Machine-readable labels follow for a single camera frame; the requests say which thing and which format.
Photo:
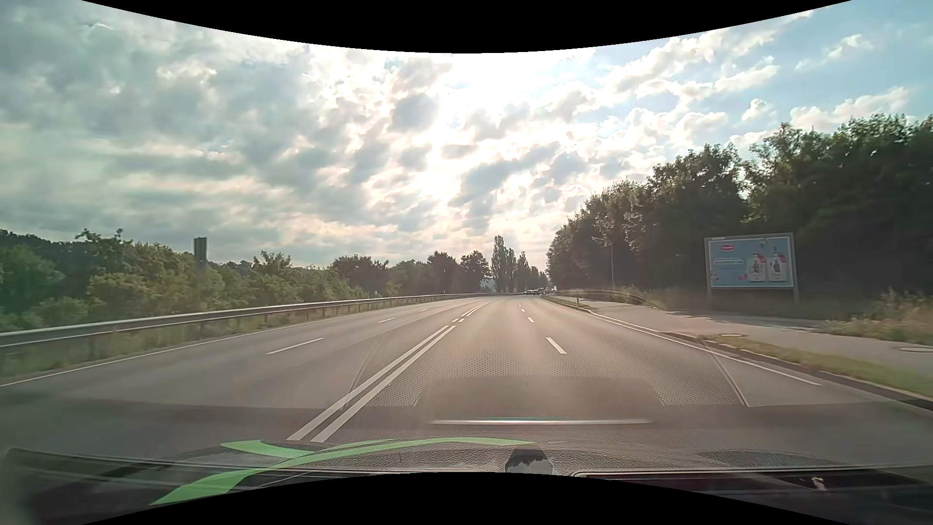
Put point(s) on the grey asphalt road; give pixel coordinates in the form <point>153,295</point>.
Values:
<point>503,343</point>

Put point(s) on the road markings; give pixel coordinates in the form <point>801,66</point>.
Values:
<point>379,383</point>

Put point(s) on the car's own bonnet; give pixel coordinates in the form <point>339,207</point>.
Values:
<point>466,459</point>

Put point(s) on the road sign seen from behind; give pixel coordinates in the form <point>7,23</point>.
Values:
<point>200,250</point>

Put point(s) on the blue billboard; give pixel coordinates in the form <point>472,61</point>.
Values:
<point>751,262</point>

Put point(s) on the grey paved path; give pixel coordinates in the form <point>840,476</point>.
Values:
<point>772,332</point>

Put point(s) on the row of trees and bushes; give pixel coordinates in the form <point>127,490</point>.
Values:
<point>146,281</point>

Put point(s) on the grass verge strip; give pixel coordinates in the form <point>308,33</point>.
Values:
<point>824,362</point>

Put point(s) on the grass verge with weeds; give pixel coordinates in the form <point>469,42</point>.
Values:
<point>867,313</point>

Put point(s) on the lamp post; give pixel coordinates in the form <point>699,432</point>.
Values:
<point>611,262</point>

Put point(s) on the curved metal guard rail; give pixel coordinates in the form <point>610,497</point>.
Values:
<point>609,294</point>

